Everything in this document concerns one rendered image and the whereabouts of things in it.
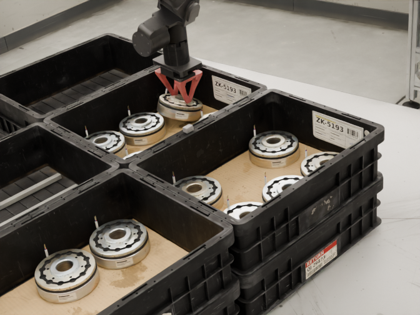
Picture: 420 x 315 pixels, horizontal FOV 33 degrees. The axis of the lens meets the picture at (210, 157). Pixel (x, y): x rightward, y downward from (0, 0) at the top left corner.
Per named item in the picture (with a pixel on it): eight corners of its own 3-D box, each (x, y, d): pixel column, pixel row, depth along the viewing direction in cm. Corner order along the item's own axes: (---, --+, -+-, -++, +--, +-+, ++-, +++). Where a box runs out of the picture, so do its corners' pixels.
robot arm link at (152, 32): (202, 1, 147) (172, -20, 149) (164, 21, 140) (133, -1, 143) (191, 45, 155) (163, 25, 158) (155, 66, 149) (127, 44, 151)
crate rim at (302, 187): (272, 96, 154) (271, 86, 152) (389, 137, 134) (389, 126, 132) (125, 176, 132) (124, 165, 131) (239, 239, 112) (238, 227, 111)
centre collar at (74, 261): (69, 255, 121) (68, 252, 120) (85, 266, 117) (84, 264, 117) (44, 269, 118) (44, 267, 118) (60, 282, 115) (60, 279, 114)
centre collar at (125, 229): (118, 225, 127) (117, 222, 126) (137, 234, 124) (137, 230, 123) (98, 239, 124) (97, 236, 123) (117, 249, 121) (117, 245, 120)
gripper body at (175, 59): (181, 80, 154) (177, 49, 150) (152, 66, 161) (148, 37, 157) (204, 69, 158) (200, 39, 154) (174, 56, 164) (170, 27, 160)
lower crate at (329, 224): (277, 176, 164) (274, 131, 158) (386, 225, 144) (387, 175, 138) (143, 262, 142) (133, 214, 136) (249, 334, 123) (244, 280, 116)
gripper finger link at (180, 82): (184, 111, 159) (179, 74, 154) (164, 101, 164) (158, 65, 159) (206, 99, 163) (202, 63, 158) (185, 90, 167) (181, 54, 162)
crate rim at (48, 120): (181, 65, 173) (180, 55, 172) (271, 96, 154) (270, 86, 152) (42, 129, 152) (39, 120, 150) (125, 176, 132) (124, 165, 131)
